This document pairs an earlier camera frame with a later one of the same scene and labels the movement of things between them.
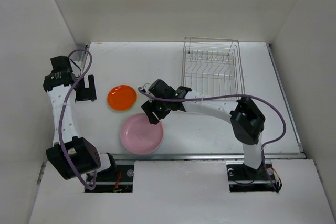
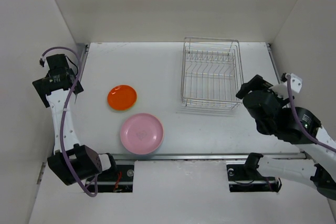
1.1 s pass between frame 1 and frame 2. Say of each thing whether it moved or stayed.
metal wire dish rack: stayed
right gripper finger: moved
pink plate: stayed
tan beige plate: moved
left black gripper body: moved
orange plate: stayed
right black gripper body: moved
